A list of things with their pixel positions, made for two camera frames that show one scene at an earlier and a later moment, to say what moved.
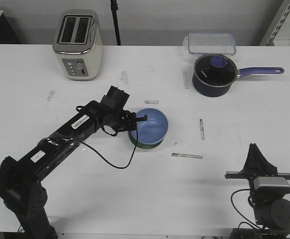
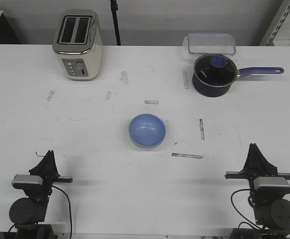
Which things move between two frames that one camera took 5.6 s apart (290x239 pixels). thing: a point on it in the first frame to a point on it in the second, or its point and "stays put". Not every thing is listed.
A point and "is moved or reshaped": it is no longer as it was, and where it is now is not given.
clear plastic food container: x=210 y=43 stays put
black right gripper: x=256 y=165 stays put
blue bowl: x=152 y=130 is moved or reshaped
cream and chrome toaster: x=78 y=44 stays put
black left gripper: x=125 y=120 to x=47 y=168
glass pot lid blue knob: x=218 y=61 stays put
